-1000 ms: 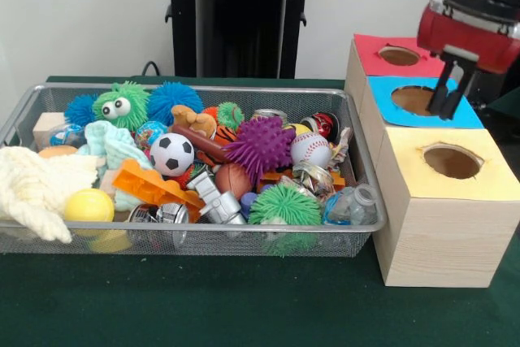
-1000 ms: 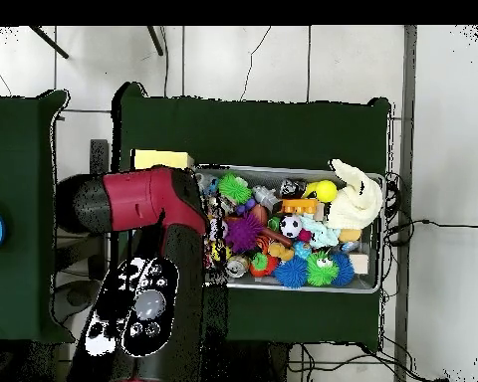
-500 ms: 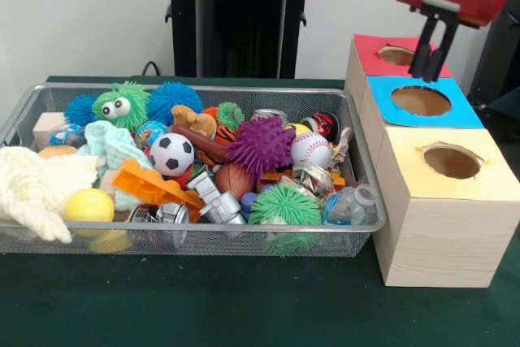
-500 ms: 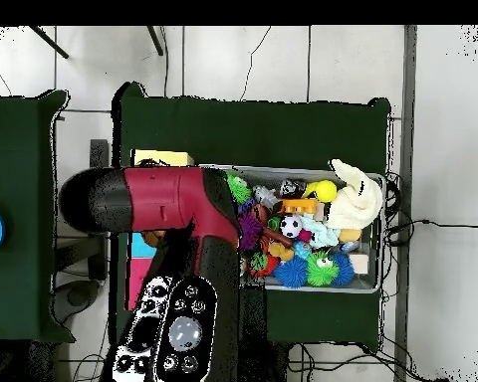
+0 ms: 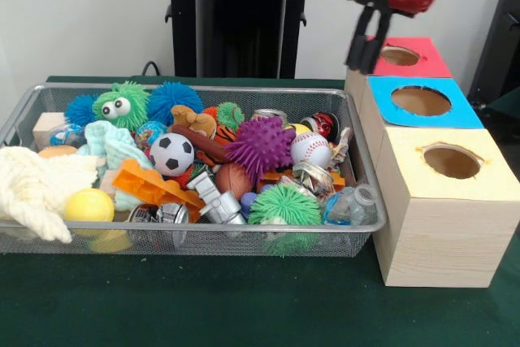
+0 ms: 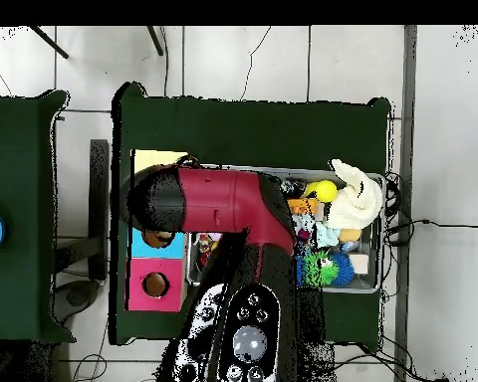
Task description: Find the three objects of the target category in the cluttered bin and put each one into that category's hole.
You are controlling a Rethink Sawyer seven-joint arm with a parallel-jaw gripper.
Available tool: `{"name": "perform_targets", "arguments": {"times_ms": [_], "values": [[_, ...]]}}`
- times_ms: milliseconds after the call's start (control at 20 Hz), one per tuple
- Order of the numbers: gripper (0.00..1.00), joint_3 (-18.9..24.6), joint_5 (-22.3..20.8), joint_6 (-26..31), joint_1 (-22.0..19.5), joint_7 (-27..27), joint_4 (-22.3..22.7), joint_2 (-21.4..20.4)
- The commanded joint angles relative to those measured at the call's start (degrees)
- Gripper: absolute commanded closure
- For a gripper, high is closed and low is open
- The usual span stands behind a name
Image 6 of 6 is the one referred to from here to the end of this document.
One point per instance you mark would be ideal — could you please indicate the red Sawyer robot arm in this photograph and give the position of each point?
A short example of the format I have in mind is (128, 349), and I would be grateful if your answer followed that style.
(223, 199)

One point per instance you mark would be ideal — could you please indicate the clear shallow bin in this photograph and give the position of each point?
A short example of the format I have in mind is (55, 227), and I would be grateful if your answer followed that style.
(365, 281)

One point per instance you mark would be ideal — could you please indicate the orange plastic grid block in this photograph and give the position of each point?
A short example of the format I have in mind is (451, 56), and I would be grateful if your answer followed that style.
(304, 206)

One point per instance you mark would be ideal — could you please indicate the dark green table cloth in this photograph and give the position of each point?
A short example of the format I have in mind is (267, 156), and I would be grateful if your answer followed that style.
(247, 127)

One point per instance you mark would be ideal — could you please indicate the large blue spiky ball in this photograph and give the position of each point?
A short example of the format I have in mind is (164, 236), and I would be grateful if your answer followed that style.
(302, 273)

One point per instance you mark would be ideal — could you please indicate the plain yellow ball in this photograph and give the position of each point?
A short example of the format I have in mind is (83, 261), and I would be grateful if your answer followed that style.
(327, 190)

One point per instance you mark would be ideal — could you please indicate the green fuzzy monster toy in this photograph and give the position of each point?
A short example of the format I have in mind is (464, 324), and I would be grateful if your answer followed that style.
(323, 269)

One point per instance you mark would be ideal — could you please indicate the cream knitted cloth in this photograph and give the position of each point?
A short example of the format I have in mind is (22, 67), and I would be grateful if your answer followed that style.
(354, 203)

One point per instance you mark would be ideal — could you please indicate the black tripod leg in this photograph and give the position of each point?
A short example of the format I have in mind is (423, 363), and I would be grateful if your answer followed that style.
(48, 41)
(155, 40)

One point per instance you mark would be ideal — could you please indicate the green covered side table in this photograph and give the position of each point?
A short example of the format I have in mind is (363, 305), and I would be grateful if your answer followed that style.
(16, 199)

